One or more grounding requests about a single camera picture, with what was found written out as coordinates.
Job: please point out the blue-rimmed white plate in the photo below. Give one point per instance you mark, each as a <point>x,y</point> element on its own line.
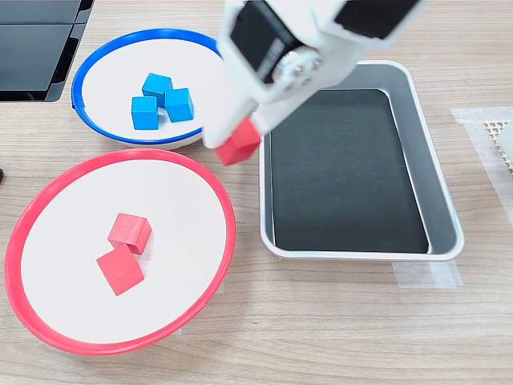
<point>108,64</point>

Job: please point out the red-rimmed white plate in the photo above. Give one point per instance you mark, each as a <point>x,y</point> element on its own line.
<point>80,200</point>

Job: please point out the red cube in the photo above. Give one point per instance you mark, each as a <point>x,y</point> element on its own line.
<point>238,146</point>
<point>130,232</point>
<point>120,270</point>

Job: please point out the pale perforated base plate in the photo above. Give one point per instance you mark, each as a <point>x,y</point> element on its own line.
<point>493,128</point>

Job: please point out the black glossy panel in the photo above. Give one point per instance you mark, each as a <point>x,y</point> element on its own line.
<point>36,10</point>
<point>28,60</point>

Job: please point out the steel tray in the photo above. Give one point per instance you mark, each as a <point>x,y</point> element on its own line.
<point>445,216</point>

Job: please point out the blue cube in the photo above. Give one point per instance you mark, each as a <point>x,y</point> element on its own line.
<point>157,86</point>
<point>179,105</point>
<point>144,113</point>

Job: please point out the black tray mat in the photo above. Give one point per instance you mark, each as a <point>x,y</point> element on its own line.
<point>344,180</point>

